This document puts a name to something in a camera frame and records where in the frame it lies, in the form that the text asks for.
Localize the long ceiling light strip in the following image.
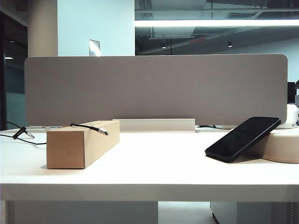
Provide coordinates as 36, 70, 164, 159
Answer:
135, 19, 299, 27

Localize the white wall notice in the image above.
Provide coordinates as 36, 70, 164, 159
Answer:
89, 39, 100, 56

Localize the black monitor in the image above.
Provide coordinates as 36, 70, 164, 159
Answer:
287, 79, 299, 103

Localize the grey fabric desk divider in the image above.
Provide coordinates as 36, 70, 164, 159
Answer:
24, 54, 289, 126

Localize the grey desk leg panel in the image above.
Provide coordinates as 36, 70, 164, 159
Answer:
6, 201, 159, 224

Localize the brown cardboard box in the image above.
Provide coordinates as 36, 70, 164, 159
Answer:
46, 120, 121, 169

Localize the black smartphone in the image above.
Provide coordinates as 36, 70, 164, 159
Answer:
205, 116, 282, 163

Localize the white rounded appliance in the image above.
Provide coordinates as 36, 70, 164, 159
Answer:
279, 104, 299, 129

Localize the beige pulp tray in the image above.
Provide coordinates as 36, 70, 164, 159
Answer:
261, 128, 299, 163

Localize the black charging cable silver plug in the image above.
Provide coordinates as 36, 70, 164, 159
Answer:
0, 123, 110, 145

